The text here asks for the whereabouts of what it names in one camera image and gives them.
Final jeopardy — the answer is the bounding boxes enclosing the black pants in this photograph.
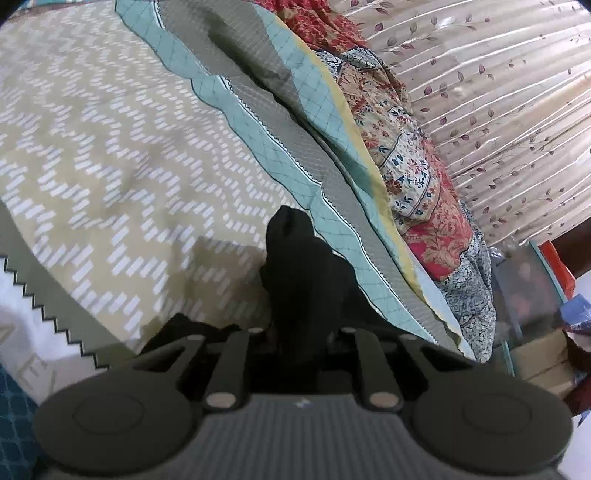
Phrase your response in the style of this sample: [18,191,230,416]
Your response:
[138,205,445,398]

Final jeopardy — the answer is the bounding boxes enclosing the red floral patchwork quilt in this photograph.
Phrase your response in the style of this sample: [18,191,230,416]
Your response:
[260,1,497,363]

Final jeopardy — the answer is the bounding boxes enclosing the patterned teal beige bedsheet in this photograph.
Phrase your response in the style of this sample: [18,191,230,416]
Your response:
[0,0,477,480]

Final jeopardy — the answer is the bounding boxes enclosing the grey storage bag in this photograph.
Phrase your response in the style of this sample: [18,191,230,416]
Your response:
[492,243,567,347]

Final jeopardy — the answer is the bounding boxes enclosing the beige leaf print curtain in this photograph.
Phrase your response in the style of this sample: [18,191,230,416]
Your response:
[332,1,590,246]

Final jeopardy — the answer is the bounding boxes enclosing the cardboard box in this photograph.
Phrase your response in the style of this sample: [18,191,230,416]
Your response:
[510,329,575,398]

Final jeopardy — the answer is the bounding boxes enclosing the dark red cloth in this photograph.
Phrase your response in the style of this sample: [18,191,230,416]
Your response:
[564,330,591,416]

